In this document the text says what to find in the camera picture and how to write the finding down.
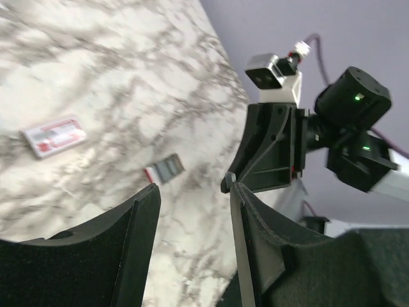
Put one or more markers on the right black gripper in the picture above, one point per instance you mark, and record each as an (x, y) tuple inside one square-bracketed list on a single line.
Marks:
[(273, 146)]

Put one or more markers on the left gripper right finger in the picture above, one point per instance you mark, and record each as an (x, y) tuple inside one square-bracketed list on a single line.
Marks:
[(282, 263)]

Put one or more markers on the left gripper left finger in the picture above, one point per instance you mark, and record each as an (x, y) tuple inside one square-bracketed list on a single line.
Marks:
[(102, 262)]

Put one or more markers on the staple box with staples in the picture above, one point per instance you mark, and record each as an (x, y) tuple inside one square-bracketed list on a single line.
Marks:
[(165, 170)]

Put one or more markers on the red white staple box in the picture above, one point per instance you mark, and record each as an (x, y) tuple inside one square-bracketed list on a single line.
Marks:
[(54, 136)]

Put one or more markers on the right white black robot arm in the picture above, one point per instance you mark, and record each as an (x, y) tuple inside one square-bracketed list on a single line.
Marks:
[(344, 113)]

